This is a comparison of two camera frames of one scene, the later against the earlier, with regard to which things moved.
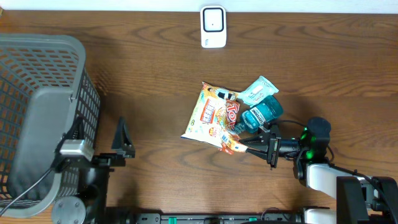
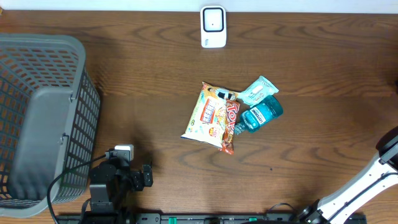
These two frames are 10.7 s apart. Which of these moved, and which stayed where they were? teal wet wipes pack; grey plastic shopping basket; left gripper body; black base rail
Moved: left gripper body
Stayed: grey plastic shopping basket; black base rail; teal wet wipes pack
